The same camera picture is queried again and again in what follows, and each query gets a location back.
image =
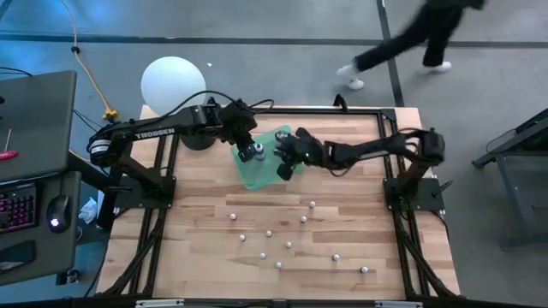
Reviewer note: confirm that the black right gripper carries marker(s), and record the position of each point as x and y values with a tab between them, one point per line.
304	152

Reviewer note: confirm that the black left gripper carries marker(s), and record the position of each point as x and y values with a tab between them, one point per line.
240	124

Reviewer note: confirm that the large purple food coloring bottle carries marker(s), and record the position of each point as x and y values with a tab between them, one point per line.
259	148

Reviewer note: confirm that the small orange food coloring bottle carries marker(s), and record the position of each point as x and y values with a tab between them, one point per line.
233	216

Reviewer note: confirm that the small brown food coloring bottle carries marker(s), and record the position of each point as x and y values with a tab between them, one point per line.
242	237

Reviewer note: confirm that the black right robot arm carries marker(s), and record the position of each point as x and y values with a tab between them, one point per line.
368	149

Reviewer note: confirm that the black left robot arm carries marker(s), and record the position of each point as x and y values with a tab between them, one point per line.
154	132

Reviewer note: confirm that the translucent green plastic tray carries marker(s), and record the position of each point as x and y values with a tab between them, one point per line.
261	175

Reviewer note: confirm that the black table clamp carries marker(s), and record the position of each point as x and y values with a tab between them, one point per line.
340	102

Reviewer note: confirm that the white globe lamp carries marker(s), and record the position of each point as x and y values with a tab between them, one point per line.
171	85

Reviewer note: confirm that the person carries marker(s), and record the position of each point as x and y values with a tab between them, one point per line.
434	43

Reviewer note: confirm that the white crumpled tissue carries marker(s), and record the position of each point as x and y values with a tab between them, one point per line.
88	211

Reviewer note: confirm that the black computer mouse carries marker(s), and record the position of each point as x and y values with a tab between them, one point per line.
58	209

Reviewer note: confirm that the grey desk top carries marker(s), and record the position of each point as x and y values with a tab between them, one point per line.
38	120

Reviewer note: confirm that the black desk caster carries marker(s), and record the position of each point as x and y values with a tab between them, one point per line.
70	276

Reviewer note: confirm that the grey metal cart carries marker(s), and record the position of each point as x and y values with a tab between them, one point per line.
520	192

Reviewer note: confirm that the grey keyboard shelf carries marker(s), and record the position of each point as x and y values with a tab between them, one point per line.
43	256

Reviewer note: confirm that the backlit computer keyboard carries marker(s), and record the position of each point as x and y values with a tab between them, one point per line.
17	209

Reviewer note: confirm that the black wrist rest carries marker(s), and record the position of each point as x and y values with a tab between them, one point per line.
15	256

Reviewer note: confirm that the black metal table frame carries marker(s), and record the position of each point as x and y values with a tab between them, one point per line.
308	110

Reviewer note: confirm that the silver aluminium bracket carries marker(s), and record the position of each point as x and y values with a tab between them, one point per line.
399	304
160	303

